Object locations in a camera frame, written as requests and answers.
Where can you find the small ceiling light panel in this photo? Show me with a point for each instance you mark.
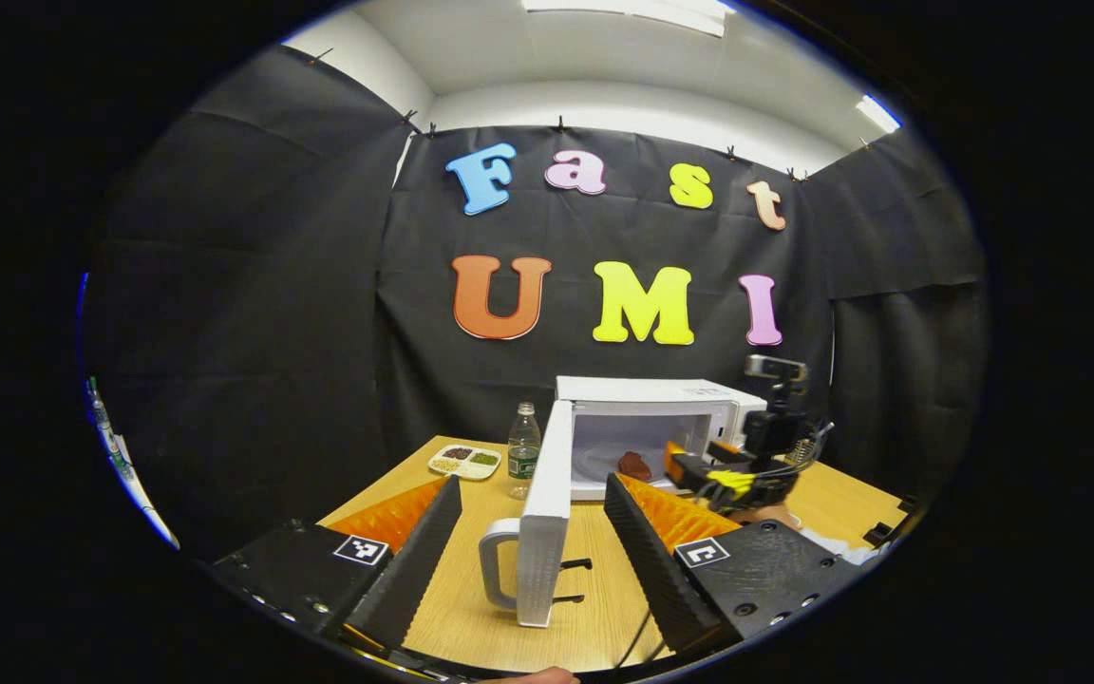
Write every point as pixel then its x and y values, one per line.
pixel 877 114

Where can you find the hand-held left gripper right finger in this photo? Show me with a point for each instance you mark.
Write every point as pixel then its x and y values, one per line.
pixel 651 570

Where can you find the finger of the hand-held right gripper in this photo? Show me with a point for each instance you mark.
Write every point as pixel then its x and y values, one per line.
pixel 727 450
pixel 699 470

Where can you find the clear plastic water bottle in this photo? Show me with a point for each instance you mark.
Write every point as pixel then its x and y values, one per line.
pixel 523 456

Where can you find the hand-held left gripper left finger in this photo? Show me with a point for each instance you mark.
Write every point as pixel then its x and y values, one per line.
pixel 409 570

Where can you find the white divided snack tray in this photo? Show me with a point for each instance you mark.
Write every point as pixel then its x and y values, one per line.
pixel 464 462

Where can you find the black table clamp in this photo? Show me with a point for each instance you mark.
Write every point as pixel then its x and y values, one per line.
pixel 906 503
pixel 879 534

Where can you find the black backdrop cloth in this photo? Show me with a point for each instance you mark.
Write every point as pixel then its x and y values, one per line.
pixel 243 332

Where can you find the white microwave oven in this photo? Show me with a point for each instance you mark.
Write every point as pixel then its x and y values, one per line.
pixel 642 389

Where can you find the reddish brown meat piece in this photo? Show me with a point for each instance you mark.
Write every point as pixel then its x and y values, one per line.
pixel 634 465

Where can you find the long ceiling light panel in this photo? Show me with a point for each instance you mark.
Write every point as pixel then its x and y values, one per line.
pixel 632 14

